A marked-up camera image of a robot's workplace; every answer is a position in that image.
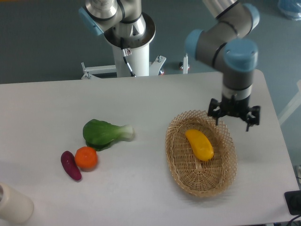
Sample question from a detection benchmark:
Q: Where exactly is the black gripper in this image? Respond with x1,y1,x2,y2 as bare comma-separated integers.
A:
207,95,261,132

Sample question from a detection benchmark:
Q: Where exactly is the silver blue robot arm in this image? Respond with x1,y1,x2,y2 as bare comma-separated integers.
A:
79,0,261,127

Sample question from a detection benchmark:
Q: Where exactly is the woven wicker basket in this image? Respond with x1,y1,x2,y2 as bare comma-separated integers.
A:
166,110,237,197

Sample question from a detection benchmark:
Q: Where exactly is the black device at table edge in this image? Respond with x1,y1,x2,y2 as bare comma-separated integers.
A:
284,190,301,216

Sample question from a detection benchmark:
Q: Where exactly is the blue bag in background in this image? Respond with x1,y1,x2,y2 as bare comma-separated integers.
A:
277,0,301,21

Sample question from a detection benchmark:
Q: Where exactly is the green bok choy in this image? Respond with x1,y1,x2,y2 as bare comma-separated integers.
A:
82,119,135,151

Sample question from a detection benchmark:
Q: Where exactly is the orange tangerine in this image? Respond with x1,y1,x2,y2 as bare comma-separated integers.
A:
74,146,98,170

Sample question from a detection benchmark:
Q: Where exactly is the purple sweet potato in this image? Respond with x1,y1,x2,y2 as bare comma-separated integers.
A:
61,151,82,181

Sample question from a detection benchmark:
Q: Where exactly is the cream cylindrical bottle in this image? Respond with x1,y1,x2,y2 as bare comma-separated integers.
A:
0,183,34,224

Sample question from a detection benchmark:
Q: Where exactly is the white frame bar right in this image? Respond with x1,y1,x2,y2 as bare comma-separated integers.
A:
277,80,301,126

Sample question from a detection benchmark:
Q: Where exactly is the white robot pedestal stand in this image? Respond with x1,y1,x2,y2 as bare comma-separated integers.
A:
81,38,166,80

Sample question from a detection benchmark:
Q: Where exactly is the black cable on pedestal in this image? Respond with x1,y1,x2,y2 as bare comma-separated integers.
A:
119,37,137,78

